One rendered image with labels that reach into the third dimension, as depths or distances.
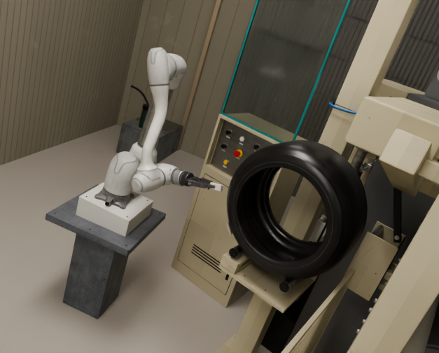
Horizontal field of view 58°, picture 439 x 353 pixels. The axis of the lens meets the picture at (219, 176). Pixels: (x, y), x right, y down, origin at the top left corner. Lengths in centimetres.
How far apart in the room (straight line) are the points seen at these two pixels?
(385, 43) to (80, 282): 206
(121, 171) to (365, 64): 131
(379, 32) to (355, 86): 24
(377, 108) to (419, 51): 383
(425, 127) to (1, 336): 224
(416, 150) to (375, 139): 16
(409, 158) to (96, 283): 190
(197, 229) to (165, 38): 316
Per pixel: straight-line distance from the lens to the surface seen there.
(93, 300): 261
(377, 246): 194
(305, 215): 208
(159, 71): 206
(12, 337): 257
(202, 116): 538
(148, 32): 558
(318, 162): 163
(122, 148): 490
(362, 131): 129
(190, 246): 302
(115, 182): 223
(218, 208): 278
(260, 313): 242
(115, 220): 222
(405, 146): 117
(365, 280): 201
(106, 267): 243
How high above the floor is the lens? 188
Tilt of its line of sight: 22 degrees down
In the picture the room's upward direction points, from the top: 19 degrees clockwise
